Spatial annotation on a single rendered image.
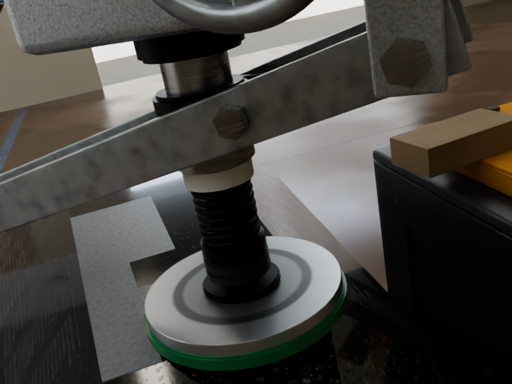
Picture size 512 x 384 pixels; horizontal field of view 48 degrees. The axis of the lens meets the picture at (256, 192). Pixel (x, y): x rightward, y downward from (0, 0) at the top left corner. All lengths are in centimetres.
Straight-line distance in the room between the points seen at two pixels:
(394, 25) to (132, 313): 43
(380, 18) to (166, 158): 22
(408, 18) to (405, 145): 59
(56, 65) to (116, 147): 733
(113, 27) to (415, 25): 21
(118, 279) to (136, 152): 27
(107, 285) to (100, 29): 39
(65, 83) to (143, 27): 745
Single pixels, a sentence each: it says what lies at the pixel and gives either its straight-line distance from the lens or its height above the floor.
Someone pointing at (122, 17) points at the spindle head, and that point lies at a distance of 45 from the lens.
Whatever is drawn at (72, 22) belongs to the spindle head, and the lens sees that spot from 47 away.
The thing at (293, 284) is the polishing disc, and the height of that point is 83.
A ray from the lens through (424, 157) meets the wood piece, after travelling 95.
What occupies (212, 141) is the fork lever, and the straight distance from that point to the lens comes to 49.
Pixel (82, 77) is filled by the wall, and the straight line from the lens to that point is 787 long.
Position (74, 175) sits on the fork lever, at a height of 98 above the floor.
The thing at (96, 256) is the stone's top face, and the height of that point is 80.
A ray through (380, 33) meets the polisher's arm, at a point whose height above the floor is 108.
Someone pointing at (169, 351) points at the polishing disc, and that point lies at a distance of 58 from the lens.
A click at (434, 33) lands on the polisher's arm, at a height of 108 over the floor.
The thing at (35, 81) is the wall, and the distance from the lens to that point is 790.
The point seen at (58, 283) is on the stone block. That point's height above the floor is 76.
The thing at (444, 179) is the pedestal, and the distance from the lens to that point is 106.
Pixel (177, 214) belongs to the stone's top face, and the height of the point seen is 80.
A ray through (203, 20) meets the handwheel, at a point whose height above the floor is 112.
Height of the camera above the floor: 114
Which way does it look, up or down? 21 degrees down
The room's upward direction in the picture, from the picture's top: 11 degrees counter-clockwise
